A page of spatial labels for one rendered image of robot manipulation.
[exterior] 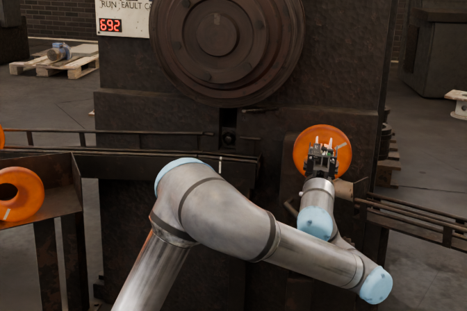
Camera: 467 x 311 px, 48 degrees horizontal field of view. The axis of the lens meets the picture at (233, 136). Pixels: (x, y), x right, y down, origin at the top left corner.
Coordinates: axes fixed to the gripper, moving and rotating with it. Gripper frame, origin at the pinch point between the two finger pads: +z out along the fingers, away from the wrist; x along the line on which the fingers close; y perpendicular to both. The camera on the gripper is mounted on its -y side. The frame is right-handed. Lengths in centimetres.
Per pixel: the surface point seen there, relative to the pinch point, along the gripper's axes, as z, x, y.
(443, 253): 74, -64, -108
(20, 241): 35, 136, -102
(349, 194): 3.2, -9.5, -18.4
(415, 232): -9.5, -27.1, -17.8
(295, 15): 25.4, 12.2, 26.3
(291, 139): 15.1, 9.6, -9.5
